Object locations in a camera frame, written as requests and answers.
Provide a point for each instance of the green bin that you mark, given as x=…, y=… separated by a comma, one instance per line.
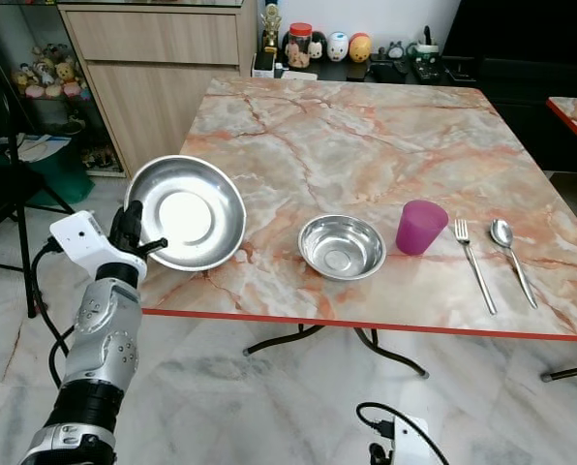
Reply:
x=61, y=174

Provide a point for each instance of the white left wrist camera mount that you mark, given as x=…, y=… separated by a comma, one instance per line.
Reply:
x=80, y=237

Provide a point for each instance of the wooden drawer cabinet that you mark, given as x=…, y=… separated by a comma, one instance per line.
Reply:
x=163, y=87

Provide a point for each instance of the purple plastic cup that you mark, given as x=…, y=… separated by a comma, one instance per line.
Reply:
x=421, y=229

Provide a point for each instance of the black white mouse figure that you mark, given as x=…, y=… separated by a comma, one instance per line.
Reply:
x=318, y=47

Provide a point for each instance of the orange egg figure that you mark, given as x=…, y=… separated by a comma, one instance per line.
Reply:
x=360, y=48

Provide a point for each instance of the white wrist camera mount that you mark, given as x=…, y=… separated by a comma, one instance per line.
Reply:
x=80, y=237
x=411, y=442

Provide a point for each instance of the shallow steel plate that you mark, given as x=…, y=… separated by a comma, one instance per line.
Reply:
x=190, y=213

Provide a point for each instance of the white egg figure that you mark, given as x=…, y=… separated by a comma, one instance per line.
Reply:
x=338, y=47

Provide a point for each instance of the black television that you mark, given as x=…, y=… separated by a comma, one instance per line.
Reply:
x=521, y=29

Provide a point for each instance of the small steel bowl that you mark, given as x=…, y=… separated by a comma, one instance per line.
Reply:
x=342, y=250

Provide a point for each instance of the marble folding table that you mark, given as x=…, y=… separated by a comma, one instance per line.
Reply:
x=356, y=145

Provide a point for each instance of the small grey figure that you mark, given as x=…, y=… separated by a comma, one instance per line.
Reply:
x=397, y=51

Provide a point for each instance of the steel spoon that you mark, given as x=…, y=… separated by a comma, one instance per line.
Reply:
x=501, y=232

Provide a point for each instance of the glass display shelf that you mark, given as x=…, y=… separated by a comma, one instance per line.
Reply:
x=27, y=44

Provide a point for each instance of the green mug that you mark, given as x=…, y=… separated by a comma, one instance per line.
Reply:
x=428, y=51

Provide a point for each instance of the steel fork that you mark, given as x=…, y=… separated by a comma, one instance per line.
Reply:
x=475, y=271

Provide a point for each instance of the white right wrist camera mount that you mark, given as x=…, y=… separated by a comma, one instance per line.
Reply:
x=411, y=442

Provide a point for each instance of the red lid jar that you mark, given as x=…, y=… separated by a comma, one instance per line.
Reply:
x=299, y=48

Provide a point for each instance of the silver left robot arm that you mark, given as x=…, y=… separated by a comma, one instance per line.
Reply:
x=100, y=334

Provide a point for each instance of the gold trophy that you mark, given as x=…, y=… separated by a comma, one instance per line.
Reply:
x=272, y=29

